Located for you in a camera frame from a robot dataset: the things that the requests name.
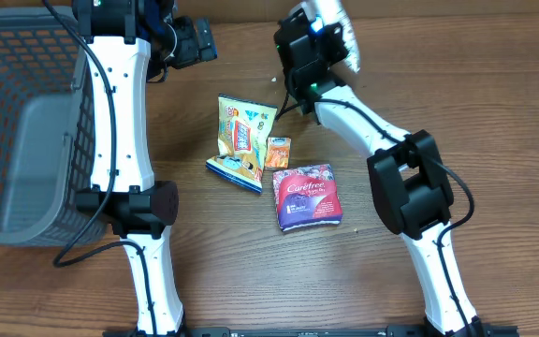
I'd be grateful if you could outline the yellow snack chip bag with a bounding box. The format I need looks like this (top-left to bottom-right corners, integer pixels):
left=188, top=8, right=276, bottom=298
left=206, top=94, right=278, bottom=194

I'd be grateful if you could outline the orange small packet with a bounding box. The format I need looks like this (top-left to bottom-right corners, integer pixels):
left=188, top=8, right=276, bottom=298
left=265, top=137, right=291, bottom=169

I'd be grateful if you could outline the white tube gold cap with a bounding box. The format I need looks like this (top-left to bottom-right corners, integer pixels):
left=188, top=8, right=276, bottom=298
left=300, top=0, right=360, bottom=74

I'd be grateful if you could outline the red purple Carefree pack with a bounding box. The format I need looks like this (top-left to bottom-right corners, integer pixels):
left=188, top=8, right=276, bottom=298
left=272, top=164, right=343, bottom=232

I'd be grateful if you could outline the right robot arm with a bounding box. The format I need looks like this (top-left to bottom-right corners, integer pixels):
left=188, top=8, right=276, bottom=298
left=274, top=1, right=485, bottom=336

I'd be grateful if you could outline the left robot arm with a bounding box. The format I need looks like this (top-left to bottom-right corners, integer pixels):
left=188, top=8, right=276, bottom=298
left=72, top=0, right=217, bottom=336

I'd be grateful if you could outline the grey plastic mesh basket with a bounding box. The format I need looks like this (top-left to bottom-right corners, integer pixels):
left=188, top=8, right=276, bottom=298
left=0, top=7, right=106, bottom=246

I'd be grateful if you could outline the left black cable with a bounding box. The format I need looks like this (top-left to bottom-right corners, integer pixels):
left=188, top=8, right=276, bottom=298
left=39, top=0, right=158, bottom=337

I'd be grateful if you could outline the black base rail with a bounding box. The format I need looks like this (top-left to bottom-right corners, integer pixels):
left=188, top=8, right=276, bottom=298
left=102, top=324, right=520, bottom=337

